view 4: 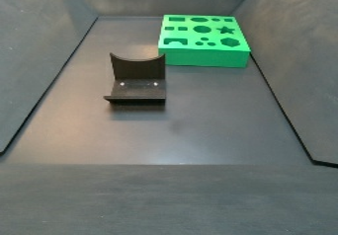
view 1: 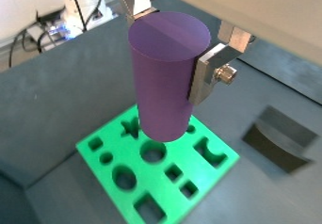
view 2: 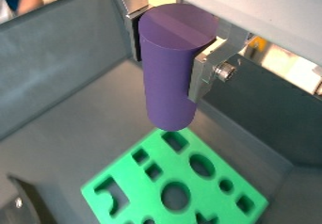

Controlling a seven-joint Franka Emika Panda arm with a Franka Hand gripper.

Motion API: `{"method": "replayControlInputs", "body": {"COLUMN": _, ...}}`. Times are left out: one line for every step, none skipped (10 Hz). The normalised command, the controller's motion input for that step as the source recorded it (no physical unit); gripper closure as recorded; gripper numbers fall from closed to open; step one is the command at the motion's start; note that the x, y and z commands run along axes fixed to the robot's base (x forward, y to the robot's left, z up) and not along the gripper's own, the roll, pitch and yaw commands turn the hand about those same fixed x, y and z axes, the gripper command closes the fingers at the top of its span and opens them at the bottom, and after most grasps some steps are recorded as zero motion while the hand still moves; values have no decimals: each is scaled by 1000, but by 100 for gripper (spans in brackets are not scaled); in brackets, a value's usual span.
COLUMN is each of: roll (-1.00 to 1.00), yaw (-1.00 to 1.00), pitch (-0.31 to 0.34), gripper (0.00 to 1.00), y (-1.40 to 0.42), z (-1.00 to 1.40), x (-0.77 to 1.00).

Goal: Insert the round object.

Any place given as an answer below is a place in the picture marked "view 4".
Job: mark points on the black curved holder stand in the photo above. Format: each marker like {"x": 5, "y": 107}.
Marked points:
{"x": 139, "y": 79}

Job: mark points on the green shape sorter box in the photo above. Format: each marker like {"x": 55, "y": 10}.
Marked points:
{"x": 203, "y": 41}

